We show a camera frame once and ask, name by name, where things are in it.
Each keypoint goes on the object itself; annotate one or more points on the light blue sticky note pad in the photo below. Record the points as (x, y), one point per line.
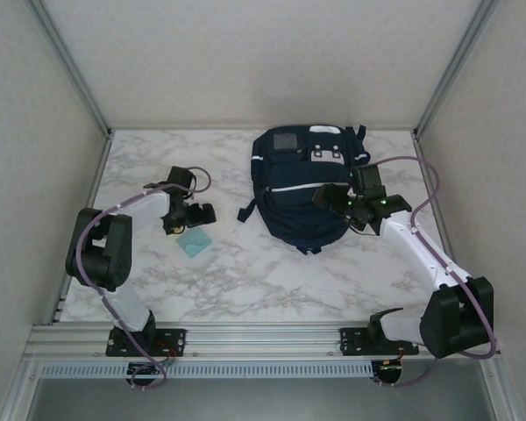
(195, 243)

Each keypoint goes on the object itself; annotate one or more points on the navy blue backpack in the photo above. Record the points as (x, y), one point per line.
(298, 206)

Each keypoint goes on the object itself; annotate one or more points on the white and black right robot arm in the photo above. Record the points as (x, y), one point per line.
(412, 250)

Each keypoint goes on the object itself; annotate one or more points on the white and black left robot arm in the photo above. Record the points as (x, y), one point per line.
(147, 208)

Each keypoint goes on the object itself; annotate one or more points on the small circuit board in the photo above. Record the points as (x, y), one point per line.
(388, 366)
(144, 368)

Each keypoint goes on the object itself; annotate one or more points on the aluminium table side rail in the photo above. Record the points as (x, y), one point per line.
(81, 197)
(447, 197)

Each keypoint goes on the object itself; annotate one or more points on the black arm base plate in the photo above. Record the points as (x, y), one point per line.
(355, 342)
(175, 342)

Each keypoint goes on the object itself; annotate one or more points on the aluminium mounting rail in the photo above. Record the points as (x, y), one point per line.
(263, 342)

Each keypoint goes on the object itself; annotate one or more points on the aluminium frame post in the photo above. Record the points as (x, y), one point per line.
(458, 66)
(70, 66)

